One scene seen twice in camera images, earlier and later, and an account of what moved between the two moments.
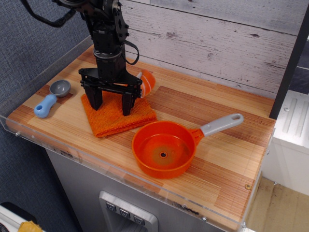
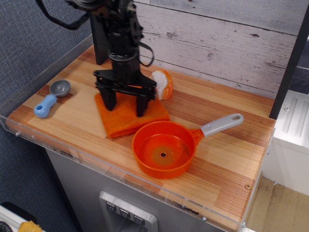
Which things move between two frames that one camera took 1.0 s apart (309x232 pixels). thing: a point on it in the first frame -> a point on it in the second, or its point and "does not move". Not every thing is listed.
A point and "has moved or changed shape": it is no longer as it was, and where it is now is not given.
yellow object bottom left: x=29 y=226 does not move
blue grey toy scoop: x=60 y=88 does not move
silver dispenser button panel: x=123 y=216 does not move
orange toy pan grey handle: x=165 y=149 does not move
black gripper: x=111 y=75 -> x=125 y=77
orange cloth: x=110 y=118 has moved or changed shape
